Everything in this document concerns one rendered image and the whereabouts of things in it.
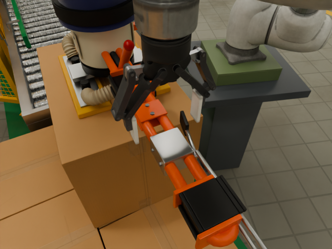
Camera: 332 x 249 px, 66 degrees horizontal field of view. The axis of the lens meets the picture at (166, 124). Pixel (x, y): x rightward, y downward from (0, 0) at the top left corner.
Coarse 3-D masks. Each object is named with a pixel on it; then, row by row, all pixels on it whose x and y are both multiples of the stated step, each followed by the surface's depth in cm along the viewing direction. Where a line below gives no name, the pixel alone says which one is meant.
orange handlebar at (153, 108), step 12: (120, 48) 73; (108, 60) 69; (144, 108) 56; (156, 108) 56; (144, 120) 53; (156, 120) 57; (168, 120) 54; (144, 132) 53; (156, 132) 52; (192, 156) 48; (168, 168) 46; (192, 168) 46; (180, 180) 44; (216, 240) 37; (228, 240) 37
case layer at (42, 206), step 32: (0, 160) 112; (32, 160) 112; (0, 192) 102; (32, 192) 102; (64, 192) 102; (0, 224) 93; (32, 224) 93; (64, 224) 93; (128, 224) 93; (160, 224) 93
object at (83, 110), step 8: (64, 56) 92; (64, 64) 89; (72, 64) 87; (64, 72) 86; (72, 80) 82; (88, 80) 82; (96, 80) 83; (72, 88) 80; (80, 88) 79; (96, 88) 79; (72, 96) 78; (80, 96) 77; (80, 104) 74; (104, 104) 75; (80, 112) 73; (88, 112) 73; (96, 112) 74
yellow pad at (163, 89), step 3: (135, 42) 99; (135, 45) 97; (135, 48) 95; (165, 84) 81; (159, 87) 80; (162, 87) 80; (165, 87) 80; (168, 87) 80; (156, 90) 79; (159, 90) 80; (162, 90) 80; (165, 90) 80; (168, 90) 81; (159, 93) 80; (162, 93) 81
